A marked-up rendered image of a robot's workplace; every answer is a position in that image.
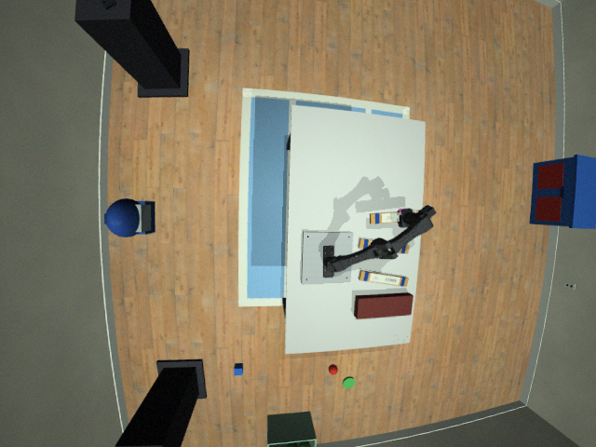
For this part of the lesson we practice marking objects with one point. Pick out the white electrode pack with printed label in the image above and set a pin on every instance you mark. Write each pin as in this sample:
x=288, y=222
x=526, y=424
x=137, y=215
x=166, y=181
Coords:
x=382, y=218

